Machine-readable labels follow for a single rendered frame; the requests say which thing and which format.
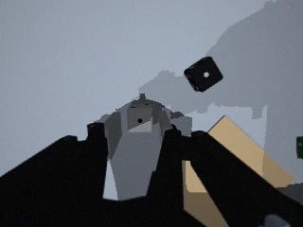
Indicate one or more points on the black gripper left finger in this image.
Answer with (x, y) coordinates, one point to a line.
(37, 189)

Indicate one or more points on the black die with white pips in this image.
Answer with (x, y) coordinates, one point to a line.
(203, 74)

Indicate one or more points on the green die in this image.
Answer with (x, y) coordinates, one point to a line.
(300, 147)

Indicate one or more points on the tan flat mat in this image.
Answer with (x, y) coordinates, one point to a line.
(197, 201)

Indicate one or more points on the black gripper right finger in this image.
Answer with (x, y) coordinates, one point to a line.
(242, 196)

